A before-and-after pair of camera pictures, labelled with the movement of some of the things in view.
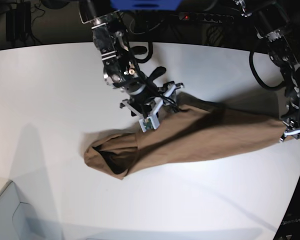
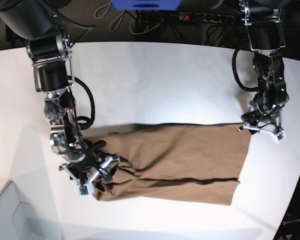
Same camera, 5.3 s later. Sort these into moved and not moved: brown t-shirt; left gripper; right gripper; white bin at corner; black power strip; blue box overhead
Moved: right gripper; left gripper; brown t-shirt
Not moved: white bin at corner; blue box overhead; black power strip
